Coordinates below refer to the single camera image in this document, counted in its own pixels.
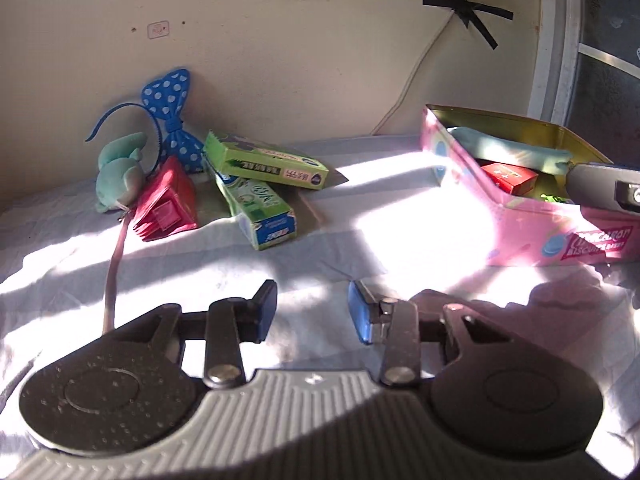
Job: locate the grey window frame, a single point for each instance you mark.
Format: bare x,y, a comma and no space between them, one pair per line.
555,60

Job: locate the teal plush toy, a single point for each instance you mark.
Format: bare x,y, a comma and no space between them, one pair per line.
117,180

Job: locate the small red box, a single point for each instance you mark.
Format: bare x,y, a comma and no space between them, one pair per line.
507,176

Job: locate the green medicine box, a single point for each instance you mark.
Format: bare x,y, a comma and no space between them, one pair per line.
260,162

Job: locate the green white toothpaste box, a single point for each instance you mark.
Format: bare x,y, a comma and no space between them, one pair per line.
260,210

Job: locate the pink tin box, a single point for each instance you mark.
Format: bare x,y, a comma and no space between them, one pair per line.
520,230

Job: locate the red wallet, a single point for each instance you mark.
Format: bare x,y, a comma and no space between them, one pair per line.
167,200

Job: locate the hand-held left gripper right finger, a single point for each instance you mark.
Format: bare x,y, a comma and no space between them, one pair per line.
360,315

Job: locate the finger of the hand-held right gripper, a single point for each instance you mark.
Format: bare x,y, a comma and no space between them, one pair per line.
595,185

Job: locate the black tape cross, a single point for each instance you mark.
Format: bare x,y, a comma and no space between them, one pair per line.
467,9

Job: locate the blue polka dot bow headband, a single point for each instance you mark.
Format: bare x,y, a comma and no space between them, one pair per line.
165,92

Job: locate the small green packet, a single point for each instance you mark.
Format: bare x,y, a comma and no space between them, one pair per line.
552,199

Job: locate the teal pouch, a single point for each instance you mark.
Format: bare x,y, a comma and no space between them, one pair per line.
505,150

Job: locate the wall sticker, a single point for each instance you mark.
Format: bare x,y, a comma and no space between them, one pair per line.
158,29

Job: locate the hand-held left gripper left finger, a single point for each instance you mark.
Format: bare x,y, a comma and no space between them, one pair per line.
262,312

